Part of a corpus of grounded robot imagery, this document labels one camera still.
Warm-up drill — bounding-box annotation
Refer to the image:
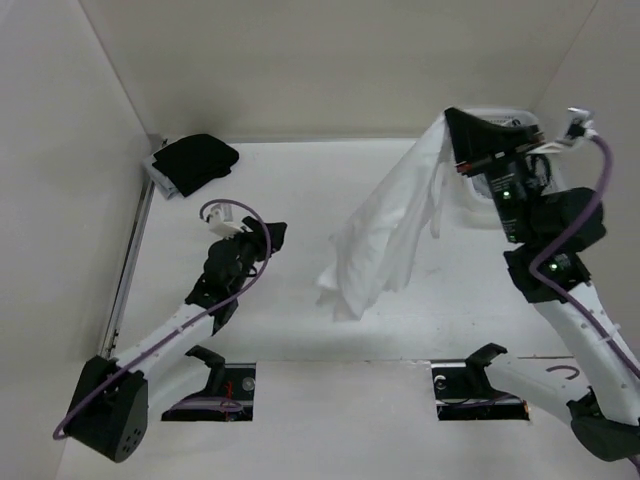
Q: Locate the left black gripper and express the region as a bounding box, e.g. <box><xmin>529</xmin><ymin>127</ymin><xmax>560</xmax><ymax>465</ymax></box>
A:
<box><xmin>223</xmin><ymin>217</ymin><xmax>286</xmax><ymax>295</ymax></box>

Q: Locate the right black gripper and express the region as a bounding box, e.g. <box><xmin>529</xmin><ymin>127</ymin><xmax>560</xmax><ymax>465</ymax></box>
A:
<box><xmin>441</xmin><ymin>106</ymin><xmax>540</xmax><ymax>240</ymax></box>

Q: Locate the white tank top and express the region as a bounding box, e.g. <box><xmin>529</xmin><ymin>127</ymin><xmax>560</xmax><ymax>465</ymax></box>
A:
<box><xmin>314</xmin><ymin>110</ymin><xmax>459</xmax><ymax>323</ymax></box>

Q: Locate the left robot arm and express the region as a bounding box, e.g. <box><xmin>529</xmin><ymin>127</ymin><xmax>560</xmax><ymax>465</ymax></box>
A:
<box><xmin>53</xmin><ymin>217</ymin><xmax>287</xmax><ymax>463</ymax></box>

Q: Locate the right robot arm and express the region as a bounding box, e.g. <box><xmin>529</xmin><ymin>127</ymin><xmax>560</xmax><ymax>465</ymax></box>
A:
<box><xmin>444</xmin><ymin>107</ymin><xmax>639</xmax><ymax>462</ymax></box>

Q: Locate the folded black tank top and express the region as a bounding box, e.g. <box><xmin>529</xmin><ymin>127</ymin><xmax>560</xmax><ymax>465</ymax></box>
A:
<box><xmin>153</xmin><ymin>134</ymin><xmax>240</xmax><ymax>198</ymax></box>

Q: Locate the folded grey tank top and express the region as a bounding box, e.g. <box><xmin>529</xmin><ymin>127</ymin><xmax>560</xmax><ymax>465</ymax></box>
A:
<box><xmin>142</xmin><ymin>155</ymin><xmax>180</xmax><ymax>200</ymax></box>

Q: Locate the white plastic basket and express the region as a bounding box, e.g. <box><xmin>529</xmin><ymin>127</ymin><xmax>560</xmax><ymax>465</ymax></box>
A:
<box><xmin>455</xmin><ymin>107</ymin><xmax>566</xmax><ymax>230</ymax></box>

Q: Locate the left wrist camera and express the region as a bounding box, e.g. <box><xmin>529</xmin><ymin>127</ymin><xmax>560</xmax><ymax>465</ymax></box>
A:
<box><xmin>203</xmin><ymin>203</ymin><xmax>243</xmax><ymax>238</ymax></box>

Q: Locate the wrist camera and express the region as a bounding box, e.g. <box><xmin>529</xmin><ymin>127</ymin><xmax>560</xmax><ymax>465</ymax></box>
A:
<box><xmin>532</xmin><ymin>107</ymin><xmax>595</xmax><ymax>155</ymax></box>
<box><xmin>203</xmin><ymin>203</ymin><xmax>243</xmax><ymax>238</ymax></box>

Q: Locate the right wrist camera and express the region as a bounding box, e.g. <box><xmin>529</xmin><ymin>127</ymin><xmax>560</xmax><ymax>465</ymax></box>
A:
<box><xmin>532</xmin><ymin>107</ymin><xmax>595</xmax><ymax>155</ymax></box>

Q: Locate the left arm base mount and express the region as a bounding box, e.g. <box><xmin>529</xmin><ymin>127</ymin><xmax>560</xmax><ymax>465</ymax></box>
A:
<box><xmin>160</xmin><ymin>345</ymin><xmax>257</xmax><ymax>422</ymax></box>

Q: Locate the left metal table rail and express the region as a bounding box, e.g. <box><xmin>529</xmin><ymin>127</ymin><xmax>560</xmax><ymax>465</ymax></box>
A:
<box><xmin>98</xmin><ymin>169</ymin><xmax>155</xmax><ymax>358</ymax></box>

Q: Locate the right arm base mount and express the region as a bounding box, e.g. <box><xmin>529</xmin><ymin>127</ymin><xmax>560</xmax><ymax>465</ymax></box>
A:
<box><xmin>431</xmin><ymin>343</ymin><xmax>530</xmax><ymax>421</ymax></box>

